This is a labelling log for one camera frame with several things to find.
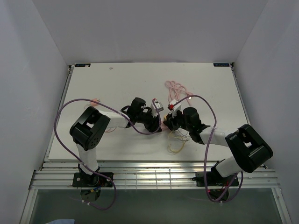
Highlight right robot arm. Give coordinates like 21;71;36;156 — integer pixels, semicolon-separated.
164;107;273;185

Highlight blue corner label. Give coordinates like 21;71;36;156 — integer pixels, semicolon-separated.
213;63;230;67
75;63;91;68

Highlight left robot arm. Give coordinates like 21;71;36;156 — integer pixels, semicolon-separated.
70;98;164;187

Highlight orange pink charging cable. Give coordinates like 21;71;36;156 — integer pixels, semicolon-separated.
88;101;117;133

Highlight left blue corner label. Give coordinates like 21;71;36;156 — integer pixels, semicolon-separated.
75;63;91;68

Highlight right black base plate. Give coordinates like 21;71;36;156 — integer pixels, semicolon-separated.
192;163;239;187

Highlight pink power strip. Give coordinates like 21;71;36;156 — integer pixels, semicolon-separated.
159;121;168;131

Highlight pink power strip cord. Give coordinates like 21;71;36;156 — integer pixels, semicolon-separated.
164;80;193;103

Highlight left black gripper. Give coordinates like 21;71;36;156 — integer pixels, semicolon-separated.
135;108;161;133

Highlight purple cable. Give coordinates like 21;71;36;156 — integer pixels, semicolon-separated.
169;94;244;203
54;98;162;210

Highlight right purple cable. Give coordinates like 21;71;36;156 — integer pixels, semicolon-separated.
169;94;244;203

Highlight aluminium rail frame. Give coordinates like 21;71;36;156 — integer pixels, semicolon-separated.
28;63;281;190

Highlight yellow charging cable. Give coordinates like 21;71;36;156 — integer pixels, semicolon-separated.
167;129;189;154

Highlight pink charger plug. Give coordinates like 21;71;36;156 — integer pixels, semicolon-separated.
91;98;100;106

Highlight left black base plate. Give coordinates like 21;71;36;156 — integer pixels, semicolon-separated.
72;172;114;188

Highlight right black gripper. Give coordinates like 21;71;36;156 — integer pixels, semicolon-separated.
164;109;192;132

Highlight right blue corner label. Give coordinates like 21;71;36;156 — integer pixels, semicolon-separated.
213;63;230;67

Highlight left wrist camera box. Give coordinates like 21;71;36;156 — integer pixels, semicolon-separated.
150;98;164;117

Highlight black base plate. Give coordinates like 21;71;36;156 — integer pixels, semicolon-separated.
192;163;239;187
72;172;114;188

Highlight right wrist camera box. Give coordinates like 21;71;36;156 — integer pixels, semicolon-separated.
168;99;181;118

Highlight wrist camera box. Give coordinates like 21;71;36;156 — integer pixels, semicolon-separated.
150;98;164;117
168;99;181;118

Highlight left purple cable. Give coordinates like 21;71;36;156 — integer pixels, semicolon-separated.
54;98;162;210

